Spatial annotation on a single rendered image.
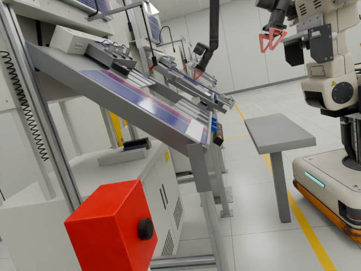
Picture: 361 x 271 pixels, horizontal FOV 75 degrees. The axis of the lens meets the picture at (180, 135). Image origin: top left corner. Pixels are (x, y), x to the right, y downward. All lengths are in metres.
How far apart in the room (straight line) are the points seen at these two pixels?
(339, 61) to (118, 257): 1.22
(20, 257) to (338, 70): 1.68
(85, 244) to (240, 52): 8.64
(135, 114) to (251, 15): 8.42
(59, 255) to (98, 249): 0.78
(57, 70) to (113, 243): 0.64
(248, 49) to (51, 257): 8.41
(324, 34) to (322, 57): 0.10
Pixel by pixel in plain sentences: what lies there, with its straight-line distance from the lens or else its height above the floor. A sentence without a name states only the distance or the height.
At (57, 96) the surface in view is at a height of 1.02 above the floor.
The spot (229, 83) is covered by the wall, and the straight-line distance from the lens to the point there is 8.87.
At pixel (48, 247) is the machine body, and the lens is 1.25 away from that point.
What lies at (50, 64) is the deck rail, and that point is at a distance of 0.93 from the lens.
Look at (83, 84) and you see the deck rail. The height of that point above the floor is 1.02.
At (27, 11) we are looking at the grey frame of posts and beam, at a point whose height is 1.31.
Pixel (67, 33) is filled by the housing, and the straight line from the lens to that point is 1.13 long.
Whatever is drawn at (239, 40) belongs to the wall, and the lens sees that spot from 8.93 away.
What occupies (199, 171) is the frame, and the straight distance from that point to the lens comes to 0.78.
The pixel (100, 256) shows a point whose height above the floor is 0.71.
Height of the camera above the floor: 0.96
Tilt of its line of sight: 13 degrees down
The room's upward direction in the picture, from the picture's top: 13 degrees counter-clockwise
